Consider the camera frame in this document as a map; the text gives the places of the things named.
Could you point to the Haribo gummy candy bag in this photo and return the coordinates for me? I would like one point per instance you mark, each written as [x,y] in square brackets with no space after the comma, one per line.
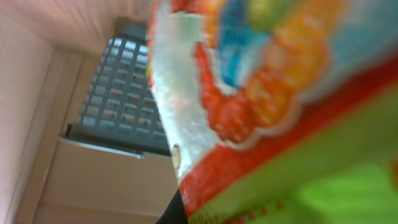
[279,111]

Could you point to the grey plastic shopping basket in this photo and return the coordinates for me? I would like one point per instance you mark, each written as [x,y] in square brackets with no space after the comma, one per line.
[119,113]

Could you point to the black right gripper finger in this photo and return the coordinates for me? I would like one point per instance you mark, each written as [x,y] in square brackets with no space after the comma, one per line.
[175,212]

